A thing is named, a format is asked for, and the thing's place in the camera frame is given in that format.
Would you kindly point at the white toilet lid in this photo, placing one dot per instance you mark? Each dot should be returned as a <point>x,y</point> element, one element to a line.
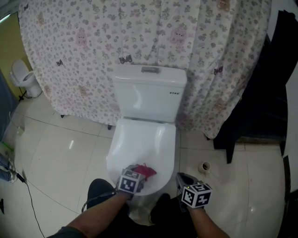
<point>142,144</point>

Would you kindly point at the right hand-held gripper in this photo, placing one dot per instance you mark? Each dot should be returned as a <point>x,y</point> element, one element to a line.
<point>196,196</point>

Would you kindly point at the person's right leg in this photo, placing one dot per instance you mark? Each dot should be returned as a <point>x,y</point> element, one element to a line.
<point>167,216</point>

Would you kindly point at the small white open toilet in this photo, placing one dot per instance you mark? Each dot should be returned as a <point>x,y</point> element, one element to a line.
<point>23,76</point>

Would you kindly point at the person's right forearm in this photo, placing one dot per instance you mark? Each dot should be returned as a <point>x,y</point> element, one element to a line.
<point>206,223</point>

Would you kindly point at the fluorescent light tube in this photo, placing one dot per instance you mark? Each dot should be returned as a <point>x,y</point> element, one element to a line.
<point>5,18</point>

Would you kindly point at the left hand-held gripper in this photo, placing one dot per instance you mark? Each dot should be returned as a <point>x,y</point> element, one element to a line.
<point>127,184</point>

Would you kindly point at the white toilet with tank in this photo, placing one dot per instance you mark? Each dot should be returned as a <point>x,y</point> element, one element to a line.
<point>149,97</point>

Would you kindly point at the pink cloth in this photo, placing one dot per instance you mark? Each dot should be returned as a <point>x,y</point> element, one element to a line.
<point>145,171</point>

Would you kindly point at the clear plastic bottle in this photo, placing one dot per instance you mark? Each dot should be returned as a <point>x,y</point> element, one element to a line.
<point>21,130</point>

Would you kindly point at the person's left forearm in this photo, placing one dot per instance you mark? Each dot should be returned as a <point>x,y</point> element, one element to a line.
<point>97,216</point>

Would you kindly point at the floral patterned curtain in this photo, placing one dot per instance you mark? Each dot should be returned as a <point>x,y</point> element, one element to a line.
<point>116,35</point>

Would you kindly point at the chrome flush button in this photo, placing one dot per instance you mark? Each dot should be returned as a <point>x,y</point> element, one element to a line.
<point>150,69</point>

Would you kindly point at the yellow partition panel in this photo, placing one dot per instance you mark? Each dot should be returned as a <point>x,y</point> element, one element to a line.
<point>14,41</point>

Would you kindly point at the blue curtain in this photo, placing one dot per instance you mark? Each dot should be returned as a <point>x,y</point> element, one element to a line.
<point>5,104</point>

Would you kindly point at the black hanging cloth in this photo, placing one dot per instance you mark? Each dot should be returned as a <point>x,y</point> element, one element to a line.
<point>260,93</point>

